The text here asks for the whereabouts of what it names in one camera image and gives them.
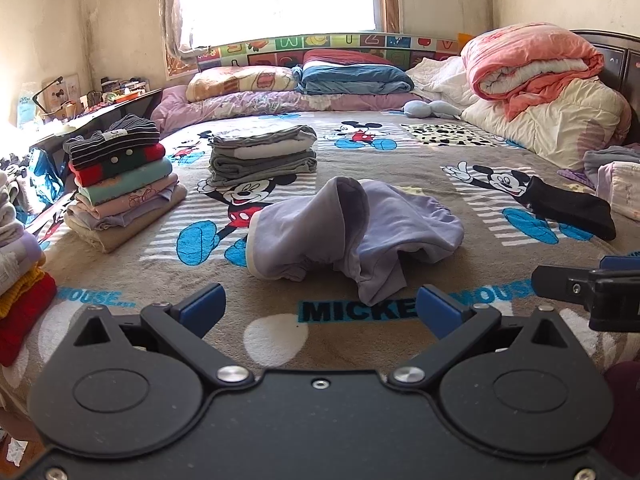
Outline black desk lamp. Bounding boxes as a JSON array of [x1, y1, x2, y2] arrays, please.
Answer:
[[32, 76, 65, 106]]

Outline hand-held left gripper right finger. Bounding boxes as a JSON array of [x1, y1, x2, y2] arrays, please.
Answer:
[[387, 284, 568, 391]]

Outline beige folded garment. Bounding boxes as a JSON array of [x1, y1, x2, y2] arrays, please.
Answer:
[[64, 183, 188, 255]]

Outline grey blue cloth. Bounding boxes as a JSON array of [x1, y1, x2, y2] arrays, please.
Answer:
[[582, 144, 640, 186]]

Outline colourful desk clutter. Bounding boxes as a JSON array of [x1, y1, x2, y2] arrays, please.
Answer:
[[80, 76, 151, 111]]

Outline orange quilt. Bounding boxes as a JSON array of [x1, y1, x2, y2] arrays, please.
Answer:
[[460, 22, 606, 121]]

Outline purple cloth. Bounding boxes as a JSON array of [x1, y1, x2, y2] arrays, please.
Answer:
[[557, 167, 598, 192]]

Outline red knit garment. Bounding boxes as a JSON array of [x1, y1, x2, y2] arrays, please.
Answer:
[[0, 272, 58, 367]]

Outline white pillow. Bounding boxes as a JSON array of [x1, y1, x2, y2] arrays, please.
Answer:
[[407, 55, 481, 106]]

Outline white folded garment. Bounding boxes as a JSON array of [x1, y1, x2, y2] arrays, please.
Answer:
[[235, 142, 308, 161]]

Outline red green folded sweater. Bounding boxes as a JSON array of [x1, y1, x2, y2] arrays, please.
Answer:
[[69, 142, 167, 187]]

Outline lavender folded garment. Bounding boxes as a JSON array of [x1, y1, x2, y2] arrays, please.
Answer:
[[65, 182, 181, 233]]

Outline pink white cloth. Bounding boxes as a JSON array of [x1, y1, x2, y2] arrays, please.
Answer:
[[596, 160, 640, 220]]

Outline cream quilt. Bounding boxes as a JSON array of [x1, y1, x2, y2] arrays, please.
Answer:
[[460, 75, 633, 171]]

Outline yellow cartoon pillow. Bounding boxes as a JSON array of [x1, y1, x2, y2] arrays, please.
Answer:
[[186, 65, 298, 103]]

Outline blue plastic bag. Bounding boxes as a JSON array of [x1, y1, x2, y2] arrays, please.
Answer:
[[27, 147, 66, 206]]

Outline mint green folded garment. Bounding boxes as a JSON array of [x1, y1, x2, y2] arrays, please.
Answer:
[[75, 157, 173, 206]]

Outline blue folded blanket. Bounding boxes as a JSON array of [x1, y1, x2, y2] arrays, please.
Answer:
[[292, 60, 416, 96]]

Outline pink lilac quilt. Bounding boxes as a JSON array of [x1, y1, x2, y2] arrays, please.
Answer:
[[150, 85, 426, 136]]

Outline cartoon mouse printed blanket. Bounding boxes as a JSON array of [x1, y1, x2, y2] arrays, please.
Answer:
[[0, 110, 640, 411]]

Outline pink folded garment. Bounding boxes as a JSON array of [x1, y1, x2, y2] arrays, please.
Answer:
[[66, 172, 180, 220]]

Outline person's maroon clothing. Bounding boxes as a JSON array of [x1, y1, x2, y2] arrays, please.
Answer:
[[597, 360, 640, 478]]

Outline lavender pants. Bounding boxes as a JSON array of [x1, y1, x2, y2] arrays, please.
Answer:
[[246, 176, 465, 307]]

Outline colourful alphabet foam mat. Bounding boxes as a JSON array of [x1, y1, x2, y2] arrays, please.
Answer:
[[197, 32, 463, 73]]

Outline black striped folded sweater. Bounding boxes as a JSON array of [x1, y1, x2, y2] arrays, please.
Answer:
[[62, 114, 162, 171]]

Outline white fluffy garment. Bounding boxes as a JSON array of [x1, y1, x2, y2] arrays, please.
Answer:
[[0, 170, 32, 248]]

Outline dark desk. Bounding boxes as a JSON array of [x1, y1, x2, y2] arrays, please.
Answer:
[[27, 87, 166, 161]]

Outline light blue packet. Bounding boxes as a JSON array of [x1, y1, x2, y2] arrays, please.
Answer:
[[17, 82, 41, 128]]

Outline yellow knit garment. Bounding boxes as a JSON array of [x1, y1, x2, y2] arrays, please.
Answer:
[[0, 265, 47, 318]]

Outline black sock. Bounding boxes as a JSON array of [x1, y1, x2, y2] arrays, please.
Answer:
[[516, 176, 617, 242]]

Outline light blue plush toy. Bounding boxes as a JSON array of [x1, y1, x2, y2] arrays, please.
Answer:
[[402, 99, 461, 121]]

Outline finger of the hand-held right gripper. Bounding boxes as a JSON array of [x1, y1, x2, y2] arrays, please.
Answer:
[[599, 254, 640, 272], [531, 264, 640, 332]]

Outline lavender white knit garment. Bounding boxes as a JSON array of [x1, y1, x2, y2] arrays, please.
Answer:
[[0, 230, 47, 296]]

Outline red folded blanket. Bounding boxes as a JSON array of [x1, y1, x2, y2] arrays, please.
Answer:
[[302, 49, 396, 68]]

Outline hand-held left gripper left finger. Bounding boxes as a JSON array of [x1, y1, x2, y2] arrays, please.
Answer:
[[74, 282, 256, 391]]

